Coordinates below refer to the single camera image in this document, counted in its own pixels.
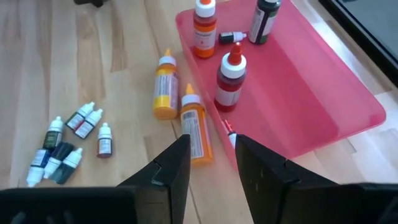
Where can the small dark green dropper bottle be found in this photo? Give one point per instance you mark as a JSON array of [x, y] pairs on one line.
[[228, 38]]

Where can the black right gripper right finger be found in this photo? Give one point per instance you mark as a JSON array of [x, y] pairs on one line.
[[267, 186]]

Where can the small olive green dropper bottle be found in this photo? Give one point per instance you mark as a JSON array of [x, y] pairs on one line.
[[52, 140]]

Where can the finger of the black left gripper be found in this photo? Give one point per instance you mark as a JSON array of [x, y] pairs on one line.
[[93, 2]]

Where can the large orange food colouring bottle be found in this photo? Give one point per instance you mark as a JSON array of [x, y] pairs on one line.
[[204, 37]]

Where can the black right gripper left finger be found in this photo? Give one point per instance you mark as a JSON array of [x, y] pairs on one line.
[[164, 186]]

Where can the large red food colouring bottle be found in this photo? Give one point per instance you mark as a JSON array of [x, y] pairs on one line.
[[230, 90]]

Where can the small dark blue dropper bottle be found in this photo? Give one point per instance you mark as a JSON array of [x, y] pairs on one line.
[[74, 122]]

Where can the small teal dropper bottle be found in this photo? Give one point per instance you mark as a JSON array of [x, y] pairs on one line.
[[63, 172]]

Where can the black aluminium table frame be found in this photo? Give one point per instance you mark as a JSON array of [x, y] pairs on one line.
[[373, 48]]

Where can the pink plastic bin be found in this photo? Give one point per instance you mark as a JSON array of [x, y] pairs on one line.
[[295, 93]]

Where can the small navy dropper bottle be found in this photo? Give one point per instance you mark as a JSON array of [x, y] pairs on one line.
[[63, 149]]

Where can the large amber food colouring bottle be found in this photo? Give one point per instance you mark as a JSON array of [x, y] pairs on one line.
[[202, 133]]

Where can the large yellow food colouring bottle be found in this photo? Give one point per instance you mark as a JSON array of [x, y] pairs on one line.
[[165, 105]]

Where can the small dark red dropper bottle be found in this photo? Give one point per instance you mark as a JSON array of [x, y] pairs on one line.
[[104, 146]]

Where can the large green food colouring bottle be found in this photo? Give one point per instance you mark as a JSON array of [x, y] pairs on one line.
[[264, 25]]

